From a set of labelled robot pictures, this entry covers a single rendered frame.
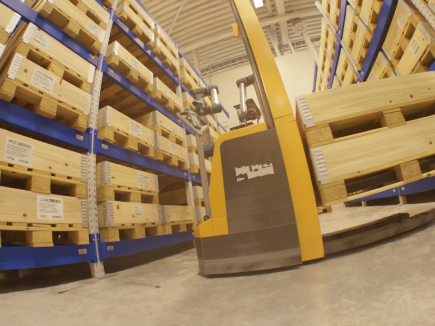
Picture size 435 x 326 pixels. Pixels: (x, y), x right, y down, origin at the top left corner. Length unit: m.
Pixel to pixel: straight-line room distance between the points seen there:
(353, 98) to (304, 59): 7.66
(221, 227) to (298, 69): 7.91
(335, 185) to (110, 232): 1.65
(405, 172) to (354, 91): 0.58
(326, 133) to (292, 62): 7.74
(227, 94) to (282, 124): 7.30
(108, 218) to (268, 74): 1.63
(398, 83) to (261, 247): 1.38
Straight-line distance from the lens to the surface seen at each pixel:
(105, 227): 1.90
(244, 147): 1.33
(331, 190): 1.27
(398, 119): 1.52
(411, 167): 1.47
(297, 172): 1.32
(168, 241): 2.68
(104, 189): 1.91
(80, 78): 2.09
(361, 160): 1.33
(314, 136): 1.31
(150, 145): 2.62
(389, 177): 1.52
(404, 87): 1.67
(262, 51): 1.71
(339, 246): 1.44
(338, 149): 1.31
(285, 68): 8.81
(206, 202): 1.80
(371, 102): 1.49
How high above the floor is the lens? 0.36
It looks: 15 degrees up
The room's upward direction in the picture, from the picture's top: 9 degrees counter-clockwise
